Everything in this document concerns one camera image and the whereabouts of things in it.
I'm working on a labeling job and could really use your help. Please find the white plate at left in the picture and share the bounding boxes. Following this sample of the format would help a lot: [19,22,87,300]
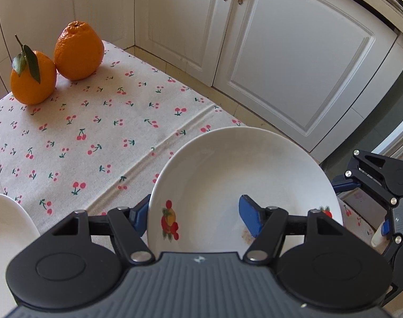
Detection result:
[0,194,40,317]

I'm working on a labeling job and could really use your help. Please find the cherry print tablecloth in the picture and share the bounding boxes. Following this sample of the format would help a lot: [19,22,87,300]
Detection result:
[0,43,375,243]

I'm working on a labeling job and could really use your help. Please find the orange without leaf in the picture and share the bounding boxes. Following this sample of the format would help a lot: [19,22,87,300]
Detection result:
[53,21,104,81]

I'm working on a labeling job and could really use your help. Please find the white kitchen cabinets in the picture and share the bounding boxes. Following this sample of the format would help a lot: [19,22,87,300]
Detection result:
[0,0,403,161]

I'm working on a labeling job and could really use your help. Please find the orange with green leaf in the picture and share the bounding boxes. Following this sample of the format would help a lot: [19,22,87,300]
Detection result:
[10,35,57,105]

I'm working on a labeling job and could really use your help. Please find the white plate with fruit print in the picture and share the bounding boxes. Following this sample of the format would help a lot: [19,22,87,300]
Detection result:
[147,127,342,255]

